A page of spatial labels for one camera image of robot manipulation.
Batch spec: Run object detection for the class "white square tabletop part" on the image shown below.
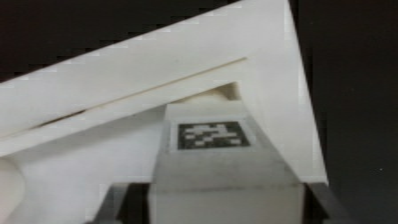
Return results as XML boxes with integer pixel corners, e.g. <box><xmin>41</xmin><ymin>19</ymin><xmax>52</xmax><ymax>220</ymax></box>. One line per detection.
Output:
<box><xmin>0</xmin><ymin>2</ymin><xmax>327</xmax><ymax>224</ymax></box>

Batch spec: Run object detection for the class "white table leg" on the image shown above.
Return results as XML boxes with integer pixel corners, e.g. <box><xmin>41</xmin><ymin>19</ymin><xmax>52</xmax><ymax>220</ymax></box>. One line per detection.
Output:
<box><xmin>150</xmin><ymin>101</ymin><xmax>304</xmax><ymax>224</ymax></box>

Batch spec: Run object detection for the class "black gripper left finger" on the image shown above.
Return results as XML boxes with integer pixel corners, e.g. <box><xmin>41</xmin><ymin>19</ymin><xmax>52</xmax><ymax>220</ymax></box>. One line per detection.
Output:
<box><xmin>87</xmin><ymin>183</ymin><xmax>151</xmax><ymax>224</ymax></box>

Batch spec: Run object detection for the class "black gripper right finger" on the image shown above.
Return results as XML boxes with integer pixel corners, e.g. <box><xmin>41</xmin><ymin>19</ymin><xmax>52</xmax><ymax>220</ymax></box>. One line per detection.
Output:
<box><xmin>302</xmin><ymin>183</ymin><xmax>356</xmax><ymax>224</ymax></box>

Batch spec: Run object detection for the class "white U-shaped fence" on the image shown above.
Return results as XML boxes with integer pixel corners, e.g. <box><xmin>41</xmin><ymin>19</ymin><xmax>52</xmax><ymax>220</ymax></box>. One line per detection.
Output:
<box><xmin>0</xmin><ymin>0</ymin><xmax>299</xmax><ymax>141</ymax></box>

